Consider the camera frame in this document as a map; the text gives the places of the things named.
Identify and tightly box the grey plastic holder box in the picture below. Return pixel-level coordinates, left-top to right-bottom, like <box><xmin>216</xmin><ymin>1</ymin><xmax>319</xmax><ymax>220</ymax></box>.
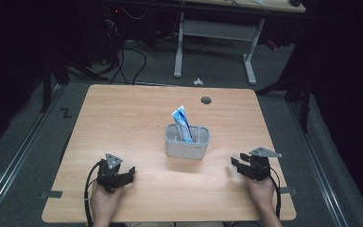
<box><xmin>164</xmin><ymin>123</ymin><xmax>211</xmax><ymax>161</ymax></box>

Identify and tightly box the person's right hand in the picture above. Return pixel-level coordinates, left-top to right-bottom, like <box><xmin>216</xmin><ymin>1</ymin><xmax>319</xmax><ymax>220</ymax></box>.
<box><xmin>248</xmin><ymin>177</ymin><xmax>277</xmax><ymax>213</ymax></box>

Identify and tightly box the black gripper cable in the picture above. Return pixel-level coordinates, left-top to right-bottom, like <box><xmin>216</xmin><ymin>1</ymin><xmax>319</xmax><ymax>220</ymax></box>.
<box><xmin>268</xmin><ymin>166</ymin><xmax>282</xmax><ymax>219</ymax></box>
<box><xmin>82</xmin><ymin>159</ymin><xmax>104</xmax><ymax>227</ymax></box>

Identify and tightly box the person's left hand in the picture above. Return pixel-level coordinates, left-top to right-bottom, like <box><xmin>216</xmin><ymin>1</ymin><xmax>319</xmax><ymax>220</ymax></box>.
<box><xmin>90</xmin><ymin>182</ymin><xmax>125</xmax><ymax>221</ymax></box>

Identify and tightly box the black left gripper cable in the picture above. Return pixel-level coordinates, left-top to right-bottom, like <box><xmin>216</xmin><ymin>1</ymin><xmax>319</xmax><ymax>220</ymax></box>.
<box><xmin>82</xmin><ymin>159</ymin><xmax>104</xmax><ymax>227</ymax></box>

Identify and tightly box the white-legged background desk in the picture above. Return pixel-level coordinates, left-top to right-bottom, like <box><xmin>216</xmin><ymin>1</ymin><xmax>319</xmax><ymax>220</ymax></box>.
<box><xmin>107</xmin><ymin>0</ymin><xmax>306</xmax><ymax>86</ymax></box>

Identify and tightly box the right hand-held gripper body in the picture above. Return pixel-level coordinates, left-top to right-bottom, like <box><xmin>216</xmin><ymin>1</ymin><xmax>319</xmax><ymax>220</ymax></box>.
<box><xmin>247</xmin><ymin>147</ymin><xmax>284</xmax><ymax>182</ymax></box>

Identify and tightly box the thin white cable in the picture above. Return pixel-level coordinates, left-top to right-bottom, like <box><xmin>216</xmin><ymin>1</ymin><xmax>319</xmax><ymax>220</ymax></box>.
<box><xmin>120</xmin><ymin>6</ymin><xmax>149</xmax><ymax>21</ymax></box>

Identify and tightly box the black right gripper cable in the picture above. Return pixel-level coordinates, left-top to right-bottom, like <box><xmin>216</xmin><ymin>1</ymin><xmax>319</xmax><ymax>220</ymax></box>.
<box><xmin>268</xmin><ymin>166</ymin><xmax>282</xmax><ymax>219</ymax></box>

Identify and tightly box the black looping floor cable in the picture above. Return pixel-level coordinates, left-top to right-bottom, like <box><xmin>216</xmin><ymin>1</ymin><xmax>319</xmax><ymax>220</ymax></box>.
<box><xmin>108</xmin><ymin>46</ymin><xmax>148</xmax><ymax>86</ymax></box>

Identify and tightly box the metal floor rail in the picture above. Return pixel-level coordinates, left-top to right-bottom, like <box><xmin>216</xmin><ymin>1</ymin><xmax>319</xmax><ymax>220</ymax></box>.
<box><xmin>0</xmin><ymin>82</ymin><xmax>64</xmax><ymax>219</ymax></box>
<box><xmin>286</xmin><ymin>101</ymin><xmax>350</xmax><ymax>227</ymax></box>

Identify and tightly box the black metal stand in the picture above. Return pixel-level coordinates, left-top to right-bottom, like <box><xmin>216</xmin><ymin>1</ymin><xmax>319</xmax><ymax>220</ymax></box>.
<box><xmin>40</xmin><ymin>56</ymin><xmax>71</xmax><ymax>114</ymax></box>
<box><xmin>254</xmin><ymin>73</ymin><xmax>314</xmax><ymax>134</ymax></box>

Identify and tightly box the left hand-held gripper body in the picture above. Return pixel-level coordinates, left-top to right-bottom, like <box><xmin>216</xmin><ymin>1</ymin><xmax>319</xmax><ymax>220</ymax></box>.
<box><xmin>96</xmin><ymin>152</ymin><xmax>130</xmax><ymax>194</ymax></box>

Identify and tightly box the blue white toothpaste tube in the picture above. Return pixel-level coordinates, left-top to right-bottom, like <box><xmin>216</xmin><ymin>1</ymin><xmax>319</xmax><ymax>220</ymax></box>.
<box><xmin>171</xmin><ymin>105</ymin><xmax>195</xmax><ymax>144</ymax></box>

